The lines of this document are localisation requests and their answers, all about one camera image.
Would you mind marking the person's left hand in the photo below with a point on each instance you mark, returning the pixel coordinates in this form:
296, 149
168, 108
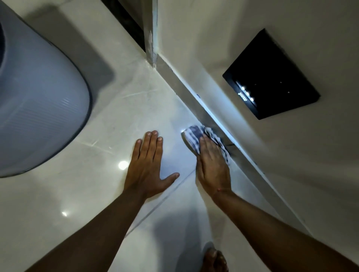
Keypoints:
145, 171

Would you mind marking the person's right hand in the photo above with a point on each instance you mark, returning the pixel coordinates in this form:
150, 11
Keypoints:
212, 168

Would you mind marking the person's left middle finger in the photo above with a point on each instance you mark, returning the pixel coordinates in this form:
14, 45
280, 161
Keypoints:
151, 144

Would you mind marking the person's right fingers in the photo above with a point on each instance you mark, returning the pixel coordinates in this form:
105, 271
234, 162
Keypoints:
209, 147

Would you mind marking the person's left little finger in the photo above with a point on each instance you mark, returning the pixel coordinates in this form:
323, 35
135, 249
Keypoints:
136, 149

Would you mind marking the person's left thumb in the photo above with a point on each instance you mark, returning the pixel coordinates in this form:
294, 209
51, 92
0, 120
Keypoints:
170, 180

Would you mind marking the blue white checked cloth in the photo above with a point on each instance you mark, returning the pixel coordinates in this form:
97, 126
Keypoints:
196, 134

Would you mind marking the person's left forearm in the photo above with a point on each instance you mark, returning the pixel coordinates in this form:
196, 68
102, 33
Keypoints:
92, 235

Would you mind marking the person's right forearm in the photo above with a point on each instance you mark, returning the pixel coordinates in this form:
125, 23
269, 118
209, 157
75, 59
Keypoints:
277, 238

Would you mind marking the grey skirting board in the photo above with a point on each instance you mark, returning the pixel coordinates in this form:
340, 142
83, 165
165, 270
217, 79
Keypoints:
218, 131

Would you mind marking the person's foot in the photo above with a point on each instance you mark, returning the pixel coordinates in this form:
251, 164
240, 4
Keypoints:
213, 261

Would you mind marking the white ribbed round appliance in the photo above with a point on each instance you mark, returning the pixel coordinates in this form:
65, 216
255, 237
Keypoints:
36, 98

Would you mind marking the black glass wall panel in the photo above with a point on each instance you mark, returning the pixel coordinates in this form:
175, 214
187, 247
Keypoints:
270, 75

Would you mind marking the white door frame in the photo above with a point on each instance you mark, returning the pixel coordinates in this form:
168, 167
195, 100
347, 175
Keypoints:
151, 30

